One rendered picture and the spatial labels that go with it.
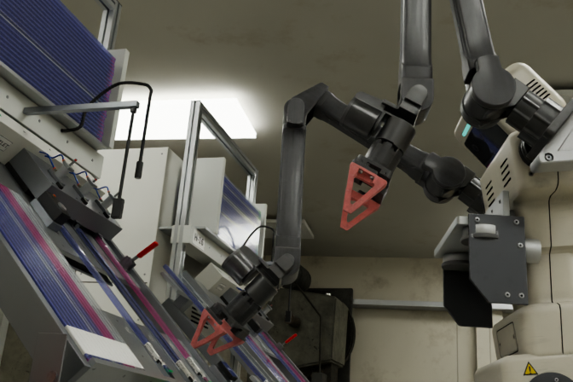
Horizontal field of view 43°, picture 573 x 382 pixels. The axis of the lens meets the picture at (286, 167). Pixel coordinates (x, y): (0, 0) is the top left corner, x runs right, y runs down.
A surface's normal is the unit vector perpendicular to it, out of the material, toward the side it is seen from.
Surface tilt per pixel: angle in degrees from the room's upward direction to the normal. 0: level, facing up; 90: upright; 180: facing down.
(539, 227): 90
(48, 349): 90
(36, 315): 90
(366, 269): 90
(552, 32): 180
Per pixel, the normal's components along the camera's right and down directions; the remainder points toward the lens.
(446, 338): -0.19, -0.36
